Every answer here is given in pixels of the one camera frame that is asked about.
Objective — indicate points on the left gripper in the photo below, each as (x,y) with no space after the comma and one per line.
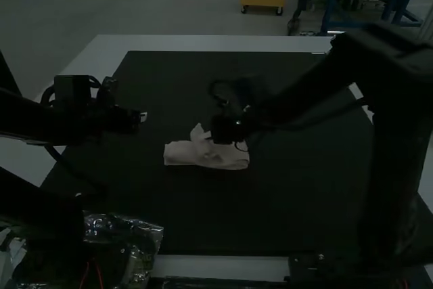
(120,120)

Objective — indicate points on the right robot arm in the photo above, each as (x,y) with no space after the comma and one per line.
(392,106)

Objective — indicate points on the pale towel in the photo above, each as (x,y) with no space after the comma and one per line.
(189,155)

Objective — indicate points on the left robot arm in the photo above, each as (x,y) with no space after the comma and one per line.
(37,119)

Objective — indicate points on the silver foil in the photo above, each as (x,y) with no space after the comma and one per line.
(142,241)

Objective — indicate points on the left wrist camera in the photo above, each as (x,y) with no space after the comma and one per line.
(109,87)

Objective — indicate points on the dark base panel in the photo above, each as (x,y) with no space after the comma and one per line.
(314,270)
(216,283)

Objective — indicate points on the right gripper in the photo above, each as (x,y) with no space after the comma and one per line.
(226,130)

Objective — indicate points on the black mat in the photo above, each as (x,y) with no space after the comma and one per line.
(209,207)

